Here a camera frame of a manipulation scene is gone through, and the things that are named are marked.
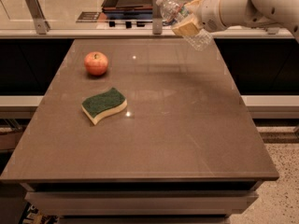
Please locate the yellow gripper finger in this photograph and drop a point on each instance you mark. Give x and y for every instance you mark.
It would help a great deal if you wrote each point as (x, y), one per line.
(193, 5)
(188, 26)

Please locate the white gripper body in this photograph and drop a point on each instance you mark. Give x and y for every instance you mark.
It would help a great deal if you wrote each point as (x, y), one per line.
(209, 12)

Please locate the clear plastic water bottle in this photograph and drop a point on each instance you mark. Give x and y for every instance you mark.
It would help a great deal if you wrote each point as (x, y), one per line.
(173, 11)

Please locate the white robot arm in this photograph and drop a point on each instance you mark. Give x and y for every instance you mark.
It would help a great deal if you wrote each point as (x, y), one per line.
(260, 13)

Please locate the red apple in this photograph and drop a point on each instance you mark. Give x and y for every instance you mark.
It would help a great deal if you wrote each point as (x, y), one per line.
(96, 63)

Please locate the green and yellow sponge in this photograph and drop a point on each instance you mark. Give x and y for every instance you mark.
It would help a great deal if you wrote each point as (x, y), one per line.
(103, 105)

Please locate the grey table drawer front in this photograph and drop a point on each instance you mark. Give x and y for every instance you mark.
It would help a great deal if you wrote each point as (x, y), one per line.
(142, 203)

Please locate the middle metal glass bracket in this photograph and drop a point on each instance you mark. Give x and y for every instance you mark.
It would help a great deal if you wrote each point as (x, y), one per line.
(157, 20)

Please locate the metal glass bracket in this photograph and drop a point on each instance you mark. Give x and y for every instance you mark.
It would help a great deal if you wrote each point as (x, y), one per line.
(41, 25)
(157, 20)
(272, 30)

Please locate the right metal glass bracket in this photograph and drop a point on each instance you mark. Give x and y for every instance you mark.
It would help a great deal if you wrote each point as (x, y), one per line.
(272, 30)

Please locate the left metal glass bracket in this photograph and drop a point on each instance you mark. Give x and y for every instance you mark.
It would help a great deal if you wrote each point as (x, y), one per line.
(41, 25)

